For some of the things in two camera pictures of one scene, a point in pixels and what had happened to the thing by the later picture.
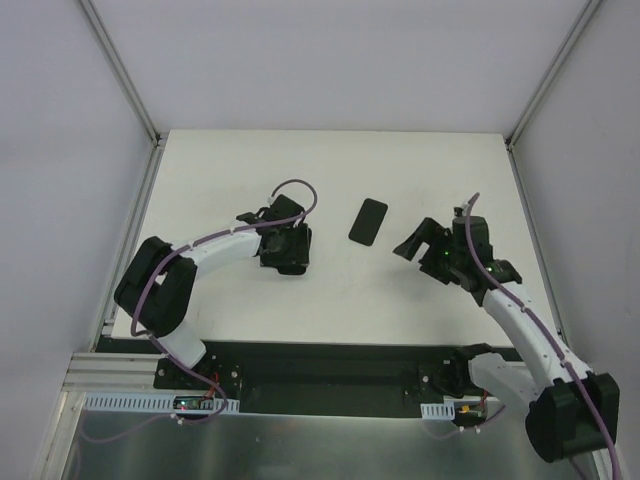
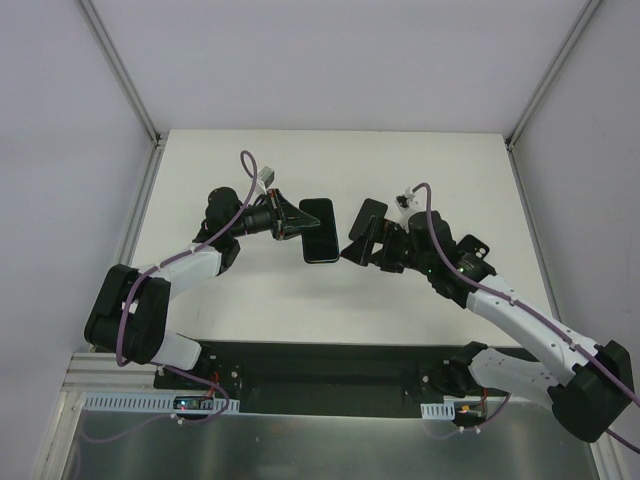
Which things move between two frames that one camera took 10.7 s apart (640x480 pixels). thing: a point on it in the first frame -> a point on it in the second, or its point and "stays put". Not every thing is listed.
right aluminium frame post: [515, 128] stays put
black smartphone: [368, 221] stays put
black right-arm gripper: [432, 248] -> [382, 240]
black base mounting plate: [301, 375] stays put
